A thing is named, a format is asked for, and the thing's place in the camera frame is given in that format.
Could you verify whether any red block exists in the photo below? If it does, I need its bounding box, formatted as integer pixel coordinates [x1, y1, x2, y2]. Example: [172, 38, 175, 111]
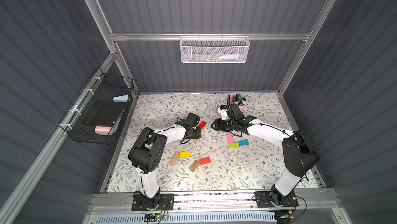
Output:
[198, 121, 207, 130]
[199, 157, 211, 165]

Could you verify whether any pink block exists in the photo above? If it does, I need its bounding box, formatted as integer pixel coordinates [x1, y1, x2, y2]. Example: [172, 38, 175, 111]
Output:
[226, 133, 234, 143]

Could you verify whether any teal block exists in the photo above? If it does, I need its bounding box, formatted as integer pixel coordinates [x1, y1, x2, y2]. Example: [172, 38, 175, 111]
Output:
[238, 139, 249, 147]

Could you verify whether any lime green block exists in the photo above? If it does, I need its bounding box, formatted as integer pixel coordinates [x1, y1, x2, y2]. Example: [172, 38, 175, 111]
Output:
[228, 142, 240, 149]

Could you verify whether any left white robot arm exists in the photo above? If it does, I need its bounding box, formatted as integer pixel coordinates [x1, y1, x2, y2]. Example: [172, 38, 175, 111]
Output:
[128, 112, 201, 209]

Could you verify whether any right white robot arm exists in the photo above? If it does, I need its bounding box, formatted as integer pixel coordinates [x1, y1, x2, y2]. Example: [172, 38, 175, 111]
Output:
[211, 103, 319, 207]

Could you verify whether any small glass dish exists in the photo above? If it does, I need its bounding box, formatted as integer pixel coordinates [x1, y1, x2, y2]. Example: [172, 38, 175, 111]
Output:
[216, 107, 221, 116]

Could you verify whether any pink pen cup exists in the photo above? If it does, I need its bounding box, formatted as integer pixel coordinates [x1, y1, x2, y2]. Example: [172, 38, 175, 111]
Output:
[238, 101, 245, 112]

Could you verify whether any yellow block centre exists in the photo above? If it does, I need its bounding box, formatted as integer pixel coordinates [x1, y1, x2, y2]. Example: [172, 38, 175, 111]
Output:
[179, 151, 191, 158]

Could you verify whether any white bottle in basket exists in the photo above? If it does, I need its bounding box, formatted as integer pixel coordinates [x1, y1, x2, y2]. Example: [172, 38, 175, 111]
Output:
[218, 54, 240, 61]

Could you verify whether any light blue box in basket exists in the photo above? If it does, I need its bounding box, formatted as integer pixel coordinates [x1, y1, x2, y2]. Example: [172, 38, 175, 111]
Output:
[113, 94, 129, 103]

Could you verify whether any pink eraser in basket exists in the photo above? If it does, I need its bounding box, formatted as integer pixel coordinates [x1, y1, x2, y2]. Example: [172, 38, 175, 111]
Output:
[95, 126, 112, 136]

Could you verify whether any black notebook in basket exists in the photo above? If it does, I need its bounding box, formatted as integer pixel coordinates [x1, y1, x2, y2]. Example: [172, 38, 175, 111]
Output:
[82, 101, 125, 126]

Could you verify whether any white wire mesh basket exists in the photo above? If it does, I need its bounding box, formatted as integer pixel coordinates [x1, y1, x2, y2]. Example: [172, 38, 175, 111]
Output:
[179, 36, 250, 63]

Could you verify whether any black wire wall basket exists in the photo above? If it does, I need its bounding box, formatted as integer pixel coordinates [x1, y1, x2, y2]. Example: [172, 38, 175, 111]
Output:
[59, 69, 134, 145]

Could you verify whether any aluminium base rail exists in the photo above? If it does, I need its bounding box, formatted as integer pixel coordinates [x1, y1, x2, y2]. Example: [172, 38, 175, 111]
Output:
[86, 189, 298, 224]

